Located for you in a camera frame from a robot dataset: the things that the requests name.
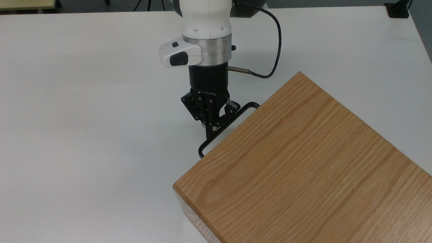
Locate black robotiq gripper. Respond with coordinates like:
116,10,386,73
181,65,241,141

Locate wooden drawer with black handle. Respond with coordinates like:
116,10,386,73
198,101,261,159

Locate wooden cabinet box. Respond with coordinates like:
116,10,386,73
173,72,432,243

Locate black tripod legs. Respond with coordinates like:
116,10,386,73
133,0,166,11

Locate black table clamp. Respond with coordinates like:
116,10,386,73
384,0,413,19

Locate yellow wooden table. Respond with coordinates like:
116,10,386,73
0,0,55,11

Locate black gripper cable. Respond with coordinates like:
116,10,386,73
226,1,282,79

